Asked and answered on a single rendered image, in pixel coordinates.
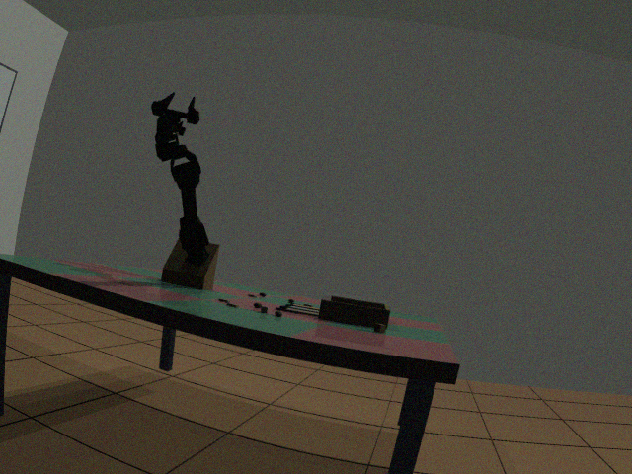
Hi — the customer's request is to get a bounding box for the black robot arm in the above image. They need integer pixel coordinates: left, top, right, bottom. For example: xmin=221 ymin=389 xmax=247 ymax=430
xmin=155 ymin=114 xmax=209 ymax=267

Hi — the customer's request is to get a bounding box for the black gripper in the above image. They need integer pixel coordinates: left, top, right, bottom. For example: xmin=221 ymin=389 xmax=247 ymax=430
xmin=151 ymin=92 xmax=199 ymax=130

